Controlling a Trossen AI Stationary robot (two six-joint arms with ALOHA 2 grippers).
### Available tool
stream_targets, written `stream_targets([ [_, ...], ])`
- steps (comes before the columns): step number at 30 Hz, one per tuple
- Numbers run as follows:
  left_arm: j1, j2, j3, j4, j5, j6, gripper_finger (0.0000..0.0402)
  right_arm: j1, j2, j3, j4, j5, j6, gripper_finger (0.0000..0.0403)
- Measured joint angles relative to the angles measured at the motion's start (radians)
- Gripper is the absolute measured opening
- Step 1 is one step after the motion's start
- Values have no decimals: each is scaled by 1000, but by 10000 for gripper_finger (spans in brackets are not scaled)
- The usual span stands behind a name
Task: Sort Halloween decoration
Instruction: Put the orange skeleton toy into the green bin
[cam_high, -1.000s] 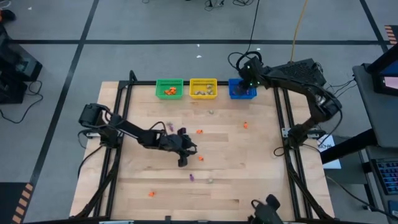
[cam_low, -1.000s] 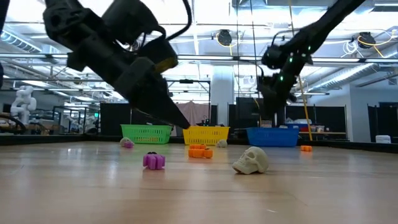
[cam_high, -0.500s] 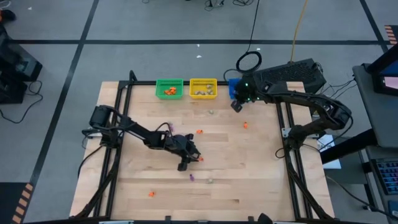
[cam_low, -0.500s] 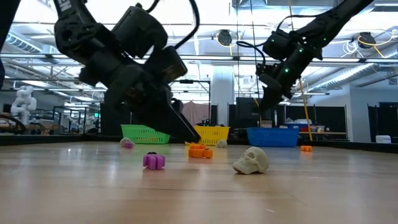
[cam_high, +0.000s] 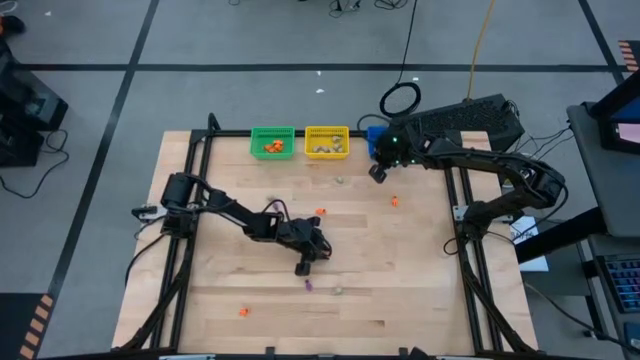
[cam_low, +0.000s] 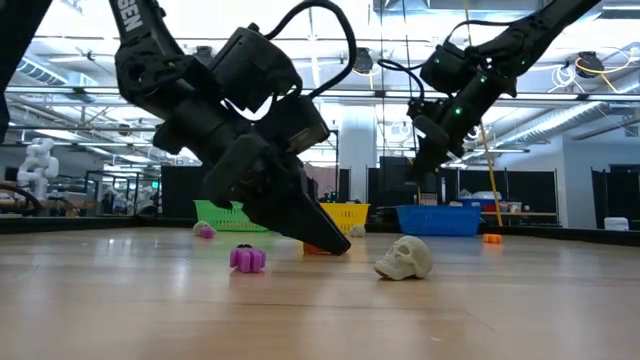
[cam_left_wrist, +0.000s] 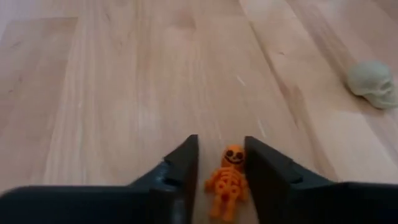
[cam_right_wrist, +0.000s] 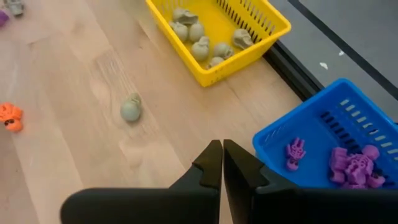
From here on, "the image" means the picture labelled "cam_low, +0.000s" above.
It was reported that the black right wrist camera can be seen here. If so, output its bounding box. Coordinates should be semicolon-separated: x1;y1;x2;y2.
406;96;447;122

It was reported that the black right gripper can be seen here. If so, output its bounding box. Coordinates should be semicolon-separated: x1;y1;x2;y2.
410;73;519;176

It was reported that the black ceiling cable reel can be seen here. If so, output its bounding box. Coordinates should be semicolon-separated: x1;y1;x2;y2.
574;50;605;80
352;46;375;76

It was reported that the blue plastic basket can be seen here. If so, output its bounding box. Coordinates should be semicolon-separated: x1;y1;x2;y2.
394;204;482;238

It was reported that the black metal frame stand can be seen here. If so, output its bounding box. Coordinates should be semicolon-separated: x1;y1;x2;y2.
319;127;341;201

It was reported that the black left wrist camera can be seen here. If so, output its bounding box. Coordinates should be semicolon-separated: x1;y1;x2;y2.
257;96;332;155

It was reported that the yellow hanging cable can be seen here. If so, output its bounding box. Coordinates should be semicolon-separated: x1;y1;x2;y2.
477;119;504;227

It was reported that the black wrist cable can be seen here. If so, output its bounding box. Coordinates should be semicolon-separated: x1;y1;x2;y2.
263;0;359;100
376;58;427;102

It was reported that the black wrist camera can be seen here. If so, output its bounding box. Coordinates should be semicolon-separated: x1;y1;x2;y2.
406;96;447;122
257;96;332;155

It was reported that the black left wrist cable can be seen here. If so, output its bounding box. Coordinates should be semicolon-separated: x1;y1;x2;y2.
263;0;359;100

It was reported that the yellow plastic basket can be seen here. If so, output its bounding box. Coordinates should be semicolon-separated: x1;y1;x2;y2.
319;201;371;235

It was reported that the long ceiling light rail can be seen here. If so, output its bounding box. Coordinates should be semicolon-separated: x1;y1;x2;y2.
0;85;640;101

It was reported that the white square pillar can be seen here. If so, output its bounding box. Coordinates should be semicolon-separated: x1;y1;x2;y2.
339;104;379;204

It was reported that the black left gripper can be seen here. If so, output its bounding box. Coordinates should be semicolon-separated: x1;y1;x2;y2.
152;96;353;257

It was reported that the beige cloth curtain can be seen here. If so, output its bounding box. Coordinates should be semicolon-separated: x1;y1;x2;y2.
304;162;339;202

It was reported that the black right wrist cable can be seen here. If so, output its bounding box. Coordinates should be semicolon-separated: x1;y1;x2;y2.
376;58;427;102

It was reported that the green plastic basket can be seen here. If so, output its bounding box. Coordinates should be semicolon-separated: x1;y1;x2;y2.
193;199;271;233

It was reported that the black partition panel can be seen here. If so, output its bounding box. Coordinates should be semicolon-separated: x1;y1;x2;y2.
160;165;214;219
367;156;451;207
589;164;640;231

